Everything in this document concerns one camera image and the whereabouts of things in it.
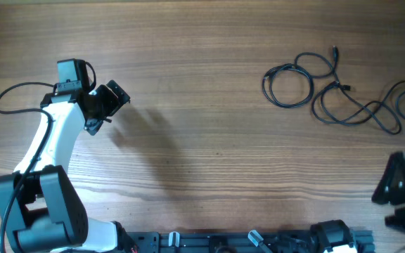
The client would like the thick black USB cable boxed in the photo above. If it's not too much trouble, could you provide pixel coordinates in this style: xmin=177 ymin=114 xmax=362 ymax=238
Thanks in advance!
xmin=261 ymin=63 xmax=315 ymax=109

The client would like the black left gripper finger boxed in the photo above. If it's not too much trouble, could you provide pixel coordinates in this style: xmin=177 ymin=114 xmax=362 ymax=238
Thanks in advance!
xmin=84 ymin=118 xmax=112 ymax=136
xmin=106 ymin=80 xmax=131 ymax=105

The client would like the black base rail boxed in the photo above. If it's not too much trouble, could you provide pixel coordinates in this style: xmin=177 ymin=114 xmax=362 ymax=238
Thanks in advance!
xmin=124 ymin=230 xmax=375 ymax=253

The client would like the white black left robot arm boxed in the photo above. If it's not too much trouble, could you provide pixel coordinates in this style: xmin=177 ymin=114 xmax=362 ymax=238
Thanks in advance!
xmin=0 ymin=58 xmax=139 ymax=252

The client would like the thin black USB cable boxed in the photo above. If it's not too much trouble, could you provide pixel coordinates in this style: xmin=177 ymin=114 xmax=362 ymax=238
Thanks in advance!
xmin=309 ymin=80 xmax=405 ymax=136

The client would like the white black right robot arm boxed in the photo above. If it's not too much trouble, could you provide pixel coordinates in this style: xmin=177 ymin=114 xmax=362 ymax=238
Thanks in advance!
xmin=311 ymin=152 xmax=405 ymax=252

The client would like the left camera cable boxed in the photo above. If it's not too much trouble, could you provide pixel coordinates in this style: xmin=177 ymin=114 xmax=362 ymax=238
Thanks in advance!
xmin=0 ymin=61 xmax=98 ymax=253

